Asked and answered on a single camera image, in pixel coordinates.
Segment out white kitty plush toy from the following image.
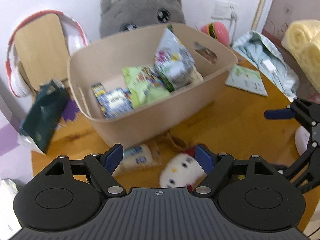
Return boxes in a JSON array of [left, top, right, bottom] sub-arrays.
[[159, 146, 206, 190]]

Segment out white round device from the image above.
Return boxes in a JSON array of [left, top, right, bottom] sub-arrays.
[[295, 126, 310, 155]]

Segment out dark green packet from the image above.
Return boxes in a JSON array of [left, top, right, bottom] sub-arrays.
[[18, 79, 70, 154]]

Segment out green white face mask sachet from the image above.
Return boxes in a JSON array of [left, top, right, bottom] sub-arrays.
[[225, 64, 268, 96]]

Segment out yellow knitted blanket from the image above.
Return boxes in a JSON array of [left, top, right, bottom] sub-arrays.
[[281, 20, 320, 90]]

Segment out light green striped cloth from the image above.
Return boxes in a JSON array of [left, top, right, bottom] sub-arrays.
[[232, 30, 299, 101]]

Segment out white bread snack packet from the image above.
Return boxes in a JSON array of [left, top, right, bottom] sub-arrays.
[[112, 144, 161, 177]]

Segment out brown hair claw clip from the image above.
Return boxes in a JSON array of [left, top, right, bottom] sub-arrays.
[[158, 131, 188, 152]]

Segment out blue white snack packet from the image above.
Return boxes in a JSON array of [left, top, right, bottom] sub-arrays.
[[91, 83, 133, 119]]

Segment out pink burger squishy ball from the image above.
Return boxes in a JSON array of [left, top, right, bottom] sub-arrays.
[[200, 22, 229, 46]]

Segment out beige plastic storage bin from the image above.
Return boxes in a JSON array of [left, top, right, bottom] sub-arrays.
[[67, 23, 237, 148]]

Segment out light green snack packet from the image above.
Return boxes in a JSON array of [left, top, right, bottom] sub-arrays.
[[122, 66, 170, 109]]

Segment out silver green snack bag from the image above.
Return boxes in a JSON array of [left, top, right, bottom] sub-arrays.
[[155, 25, 195, 92]]

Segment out wooden headphone stand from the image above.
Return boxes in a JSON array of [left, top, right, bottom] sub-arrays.
[[14, 14, 69, 90]]

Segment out red white headphones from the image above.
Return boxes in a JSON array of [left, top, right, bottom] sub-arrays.
[[5, 10, 89, 98]]

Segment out grey cat plush toy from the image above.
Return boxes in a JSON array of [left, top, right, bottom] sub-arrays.
[[99, 0, 185, 38]]

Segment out white wall socket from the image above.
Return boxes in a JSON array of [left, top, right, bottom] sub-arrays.
[[211, 0, 237, 20]]

